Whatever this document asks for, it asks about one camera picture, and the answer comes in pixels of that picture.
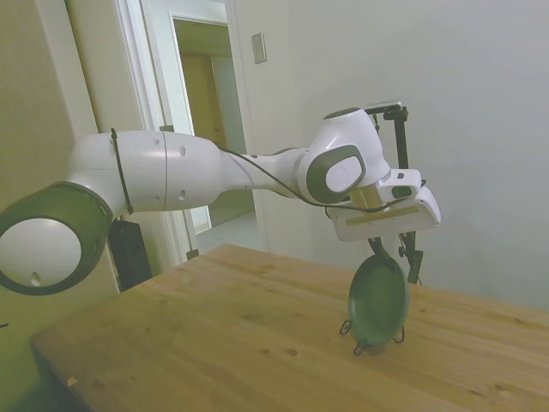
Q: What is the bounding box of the black camera stand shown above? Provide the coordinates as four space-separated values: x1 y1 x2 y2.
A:
368 106 425 286

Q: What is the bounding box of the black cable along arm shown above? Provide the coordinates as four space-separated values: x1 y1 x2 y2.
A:
217 146 392 213

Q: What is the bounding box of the black wire plate rack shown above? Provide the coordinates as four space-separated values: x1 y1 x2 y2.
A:
338 318 407 357

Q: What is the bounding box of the dark green round plate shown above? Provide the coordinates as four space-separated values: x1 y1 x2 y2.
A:
347 252 411 347

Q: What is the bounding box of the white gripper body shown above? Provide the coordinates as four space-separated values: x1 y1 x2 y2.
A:
330 187 443 243

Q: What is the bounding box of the black strap around arm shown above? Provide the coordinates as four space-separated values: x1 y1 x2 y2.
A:
109 127 135 215

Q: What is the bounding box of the grey camera on stand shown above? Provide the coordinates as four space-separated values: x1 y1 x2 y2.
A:
365 100 405 113

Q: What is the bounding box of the white door frame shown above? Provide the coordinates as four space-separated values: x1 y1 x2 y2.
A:
112 0 269 270

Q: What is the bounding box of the black box behind arm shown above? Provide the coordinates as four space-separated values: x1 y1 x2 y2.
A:
107 219 153 294

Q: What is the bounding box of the grey wall switch plate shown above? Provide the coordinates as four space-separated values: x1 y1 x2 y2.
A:
250 32 268 66

